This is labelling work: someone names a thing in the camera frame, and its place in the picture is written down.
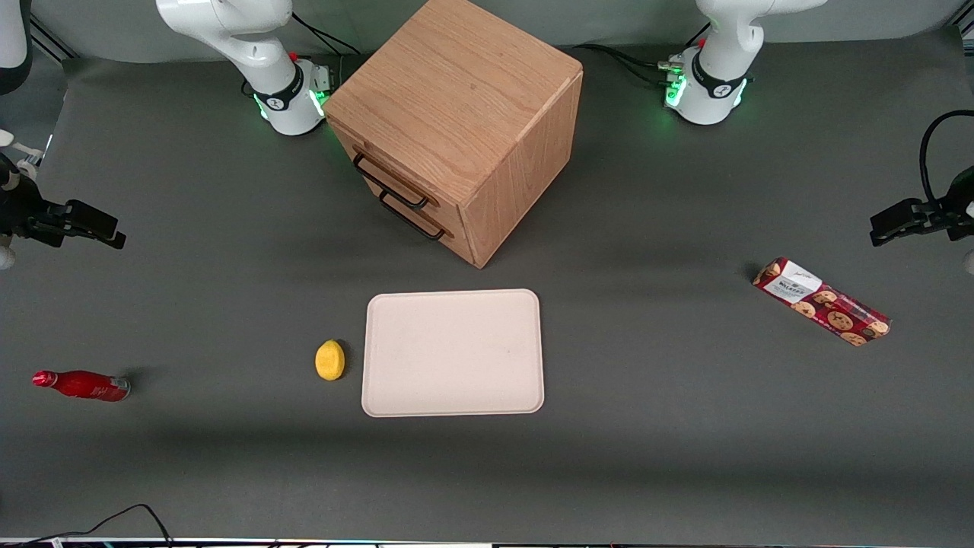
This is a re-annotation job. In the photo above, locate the wooden drawer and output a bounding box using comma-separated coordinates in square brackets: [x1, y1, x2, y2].
[356, 171, 479, 265]
[329, 123, 463, 231]

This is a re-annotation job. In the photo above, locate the red bottle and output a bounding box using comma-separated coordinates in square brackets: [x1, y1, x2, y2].
[32, 370, 132, 403]

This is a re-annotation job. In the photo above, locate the thin black table cable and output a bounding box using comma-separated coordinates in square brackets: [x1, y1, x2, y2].
[0, 504, 174, 546]

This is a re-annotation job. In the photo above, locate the red cookie box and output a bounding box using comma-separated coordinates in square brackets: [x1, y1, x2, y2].
[752, 256, 892, 348]

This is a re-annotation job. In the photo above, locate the dark grey table mat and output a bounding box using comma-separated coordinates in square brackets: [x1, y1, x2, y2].
[0, 27, 974, 543]

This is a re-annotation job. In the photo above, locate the wooden drawer cabinet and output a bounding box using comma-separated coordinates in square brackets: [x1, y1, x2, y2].
[323, 0, 584, 269]

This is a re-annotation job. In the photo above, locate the yellow lemon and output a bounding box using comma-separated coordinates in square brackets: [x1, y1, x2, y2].
[315, 339, 346, 381]

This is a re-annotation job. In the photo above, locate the black looped gripper cable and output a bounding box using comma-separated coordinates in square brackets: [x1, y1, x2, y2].
[918, 110, 974, 208]

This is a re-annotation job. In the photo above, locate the black arm base cable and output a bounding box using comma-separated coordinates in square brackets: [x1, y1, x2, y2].
[581, 43, 683, 87]
[291, 11, 363, 59]

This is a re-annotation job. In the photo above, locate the black metal drawer handle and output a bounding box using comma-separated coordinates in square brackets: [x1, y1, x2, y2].
[352, 152, 431, 212]
[378, 190, 448, 243]

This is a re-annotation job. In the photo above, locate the beige rectangular tray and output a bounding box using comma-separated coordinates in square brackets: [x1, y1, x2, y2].
[361, 288, 546, 418]

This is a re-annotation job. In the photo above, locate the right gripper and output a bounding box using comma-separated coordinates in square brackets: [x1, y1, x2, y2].
[0, 152, 127, 251]

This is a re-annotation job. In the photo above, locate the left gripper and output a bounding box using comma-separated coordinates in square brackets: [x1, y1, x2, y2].
[870, 166, 974, 247]

